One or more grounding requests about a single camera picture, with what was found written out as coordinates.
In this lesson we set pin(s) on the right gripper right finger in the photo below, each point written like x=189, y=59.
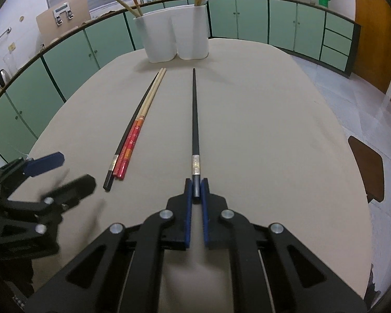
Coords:
x=271, y=270

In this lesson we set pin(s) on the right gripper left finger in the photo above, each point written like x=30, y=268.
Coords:
x=120, y=271

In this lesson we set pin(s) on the black chopstick silver band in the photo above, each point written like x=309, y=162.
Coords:
x=195, y=142

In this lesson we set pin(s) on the brown wooden stool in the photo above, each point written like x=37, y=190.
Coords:
x=370, y=166

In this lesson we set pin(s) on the cardboard box with water purifier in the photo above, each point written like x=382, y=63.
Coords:
x=62, y=18

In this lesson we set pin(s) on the wooden chopstick in left cup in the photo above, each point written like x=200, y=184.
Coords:
x=136, y=11

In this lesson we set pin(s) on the green lower cabinets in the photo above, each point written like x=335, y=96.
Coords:
x=35, y=94

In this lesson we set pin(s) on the white utensil holder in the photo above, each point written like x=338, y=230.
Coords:
x=174, y=32

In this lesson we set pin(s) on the brown wooden door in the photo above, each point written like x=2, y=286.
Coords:
x=373, y=59

